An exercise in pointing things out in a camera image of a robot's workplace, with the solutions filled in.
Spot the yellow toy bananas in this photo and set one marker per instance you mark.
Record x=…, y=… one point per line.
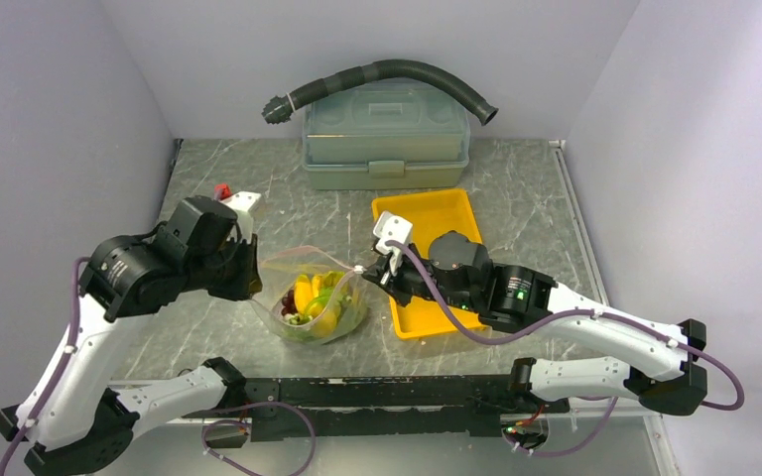
x=319, y=306

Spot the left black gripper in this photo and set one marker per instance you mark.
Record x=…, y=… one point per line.
x=248, y=283

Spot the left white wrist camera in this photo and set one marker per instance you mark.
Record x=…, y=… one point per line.
x=244, y=203

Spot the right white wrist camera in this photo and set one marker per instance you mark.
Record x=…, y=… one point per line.
x=392, y=232

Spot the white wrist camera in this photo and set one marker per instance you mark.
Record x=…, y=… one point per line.
x=244, y=203
x=392, y=232

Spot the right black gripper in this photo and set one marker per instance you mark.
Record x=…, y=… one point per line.
x=381, y=274

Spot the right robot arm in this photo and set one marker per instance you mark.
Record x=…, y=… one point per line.
x=491, y=303

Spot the grey plastic storage box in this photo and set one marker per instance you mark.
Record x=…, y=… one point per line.
x=385, y=135

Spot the red toy grapes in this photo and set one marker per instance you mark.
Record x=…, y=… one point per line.
x=288, y=303

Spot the green toy grapes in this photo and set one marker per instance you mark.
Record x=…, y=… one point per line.
x=346, y=296

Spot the clear zip top bag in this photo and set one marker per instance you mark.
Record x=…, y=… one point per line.
x=278, y=273

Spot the yellow plastic tray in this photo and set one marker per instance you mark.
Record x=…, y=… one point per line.
x=433, y=214

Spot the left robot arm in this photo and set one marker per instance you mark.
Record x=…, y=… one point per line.
x=73, y=421

